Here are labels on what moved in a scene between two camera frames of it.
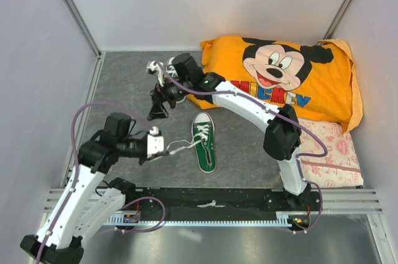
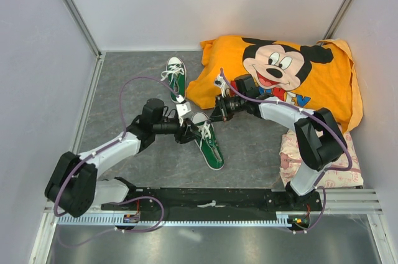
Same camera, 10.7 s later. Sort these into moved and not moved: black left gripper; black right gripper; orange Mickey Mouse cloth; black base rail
Moved: black right gripper; black left gripper
Not moved: black base rail; orange Mickey Mouse cloth
